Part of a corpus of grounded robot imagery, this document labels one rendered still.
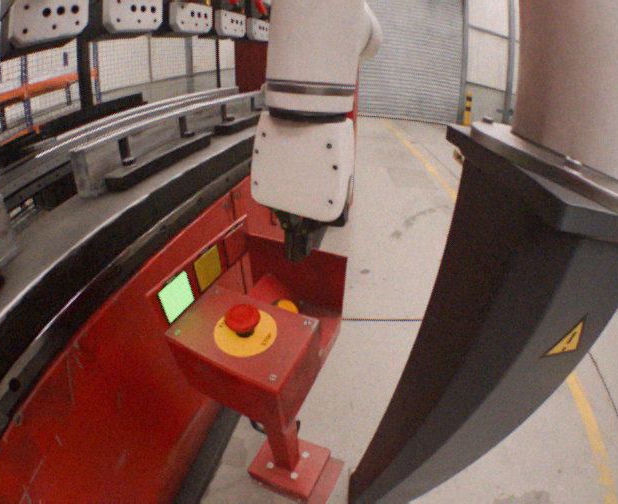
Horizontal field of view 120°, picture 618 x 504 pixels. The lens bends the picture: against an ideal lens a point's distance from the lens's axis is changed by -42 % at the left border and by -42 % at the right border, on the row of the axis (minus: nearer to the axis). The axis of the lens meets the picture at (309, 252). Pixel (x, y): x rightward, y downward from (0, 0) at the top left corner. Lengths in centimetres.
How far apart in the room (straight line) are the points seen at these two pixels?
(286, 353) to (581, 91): 34
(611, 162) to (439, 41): 786
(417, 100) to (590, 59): 763
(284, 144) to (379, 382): 107
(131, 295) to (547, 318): 52
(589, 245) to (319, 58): 23
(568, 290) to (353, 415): 102
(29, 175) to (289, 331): 68
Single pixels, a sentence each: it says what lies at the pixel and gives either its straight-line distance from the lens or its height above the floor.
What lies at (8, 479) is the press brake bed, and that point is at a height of 72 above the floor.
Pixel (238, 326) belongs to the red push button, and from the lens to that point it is 32.
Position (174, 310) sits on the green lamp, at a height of 80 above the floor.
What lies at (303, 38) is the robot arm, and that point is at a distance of 26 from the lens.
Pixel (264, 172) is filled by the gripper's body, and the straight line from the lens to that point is 31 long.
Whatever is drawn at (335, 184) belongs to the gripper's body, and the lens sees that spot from 28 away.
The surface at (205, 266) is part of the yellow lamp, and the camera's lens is 39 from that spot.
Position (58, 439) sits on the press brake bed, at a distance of 50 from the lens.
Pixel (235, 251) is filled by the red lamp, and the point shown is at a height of 80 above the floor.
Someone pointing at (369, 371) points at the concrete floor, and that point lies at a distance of 127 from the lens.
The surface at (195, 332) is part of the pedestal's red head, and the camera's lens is 36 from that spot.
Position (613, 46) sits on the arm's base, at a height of 110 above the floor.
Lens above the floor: 104
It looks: 34 degrees down
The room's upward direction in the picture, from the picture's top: straight up
